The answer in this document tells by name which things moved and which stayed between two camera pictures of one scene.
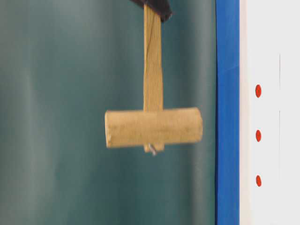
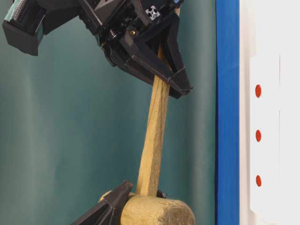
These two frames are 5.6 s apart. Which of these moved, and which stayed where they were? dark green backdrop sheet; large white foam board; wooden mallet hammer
Moved: wooden mallet hammer
Stayed: dark green backdrop sheet; large white foam board
